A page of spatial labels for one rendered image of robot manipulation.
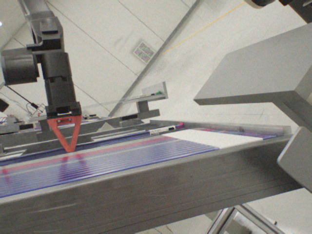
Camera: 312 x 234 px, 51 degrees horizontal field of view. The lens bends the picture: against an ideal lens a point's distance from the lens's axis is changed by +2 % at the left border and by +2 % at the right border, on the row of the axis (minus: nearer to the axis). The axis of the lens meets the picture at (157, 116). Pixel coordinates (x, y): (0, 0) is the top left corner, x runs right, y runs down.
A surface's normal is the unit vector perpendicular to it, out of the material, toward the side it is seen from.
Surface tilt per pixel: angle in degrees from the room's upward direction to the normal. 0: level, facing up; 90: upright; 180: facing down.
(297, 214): 0
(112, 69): 90
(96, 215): 90
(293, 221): 0
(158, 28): 90
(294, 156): 90
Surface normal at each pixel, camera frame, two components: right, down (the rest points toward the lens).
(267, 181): 0.27, 0.00
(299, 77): -0.76, -0.61
